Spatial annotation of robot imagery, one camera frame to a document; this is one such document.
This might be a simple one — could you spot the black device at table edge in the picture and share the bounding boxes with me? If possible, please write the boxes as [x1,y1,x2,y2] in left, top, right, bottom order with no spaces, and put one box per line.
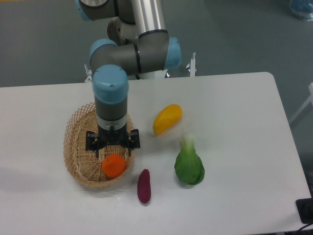
[295,198,313,224]

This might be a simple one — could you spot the green bok choy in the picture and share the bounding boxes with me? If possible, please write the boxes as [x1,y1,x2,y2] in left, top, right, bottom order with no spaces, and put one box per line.
[174,133,205,185]

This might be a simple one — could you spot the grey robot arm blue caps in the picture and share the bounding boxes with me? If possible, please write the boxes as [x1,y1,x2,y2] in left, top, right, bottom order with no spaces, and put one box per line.
[76,0,181,153]

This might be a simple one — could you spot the yellow mango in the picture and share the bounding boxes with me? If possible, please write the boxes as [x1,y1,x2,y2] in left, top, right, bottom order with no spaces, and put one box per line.
[153,104,183,136]

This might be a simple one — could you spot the purple sweet potato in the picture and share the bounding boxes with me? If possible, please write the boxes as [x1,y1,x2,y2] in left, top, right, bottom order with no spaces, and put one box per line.
[137,169,152,204]

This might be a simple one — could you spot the woven wicker basket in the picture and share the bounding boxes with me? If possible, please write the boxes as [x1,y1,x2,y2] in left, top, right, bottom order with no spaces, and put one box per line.
[64,102,134,188]

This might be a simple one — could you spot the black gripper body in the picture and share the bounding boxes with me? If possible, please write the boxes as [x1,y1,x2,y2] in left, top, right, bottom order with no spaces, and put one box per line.
[97,125,129,147]

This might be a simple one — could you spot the orange fruit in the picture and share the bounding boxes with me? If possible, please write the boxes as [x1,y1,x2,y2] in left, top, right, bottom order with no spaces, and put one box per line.
[101,153,126,178]

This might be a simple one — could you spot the blue plastic bag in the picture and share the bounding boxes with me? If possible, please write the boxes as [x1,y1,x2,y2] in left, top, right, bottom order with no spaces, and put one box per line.
[290,0,313,22]

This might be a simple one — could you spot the white frame at right edge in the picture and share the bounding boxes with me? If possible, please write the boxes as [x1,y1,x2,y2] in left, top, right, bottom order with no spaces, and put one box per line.
[289,83,313,129]

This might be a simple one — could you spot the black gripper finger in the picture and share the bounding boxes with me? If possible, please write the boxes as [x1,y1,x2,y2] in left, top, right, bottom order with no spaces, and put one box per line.
[122,129,140,156]
[85,131,107,158]

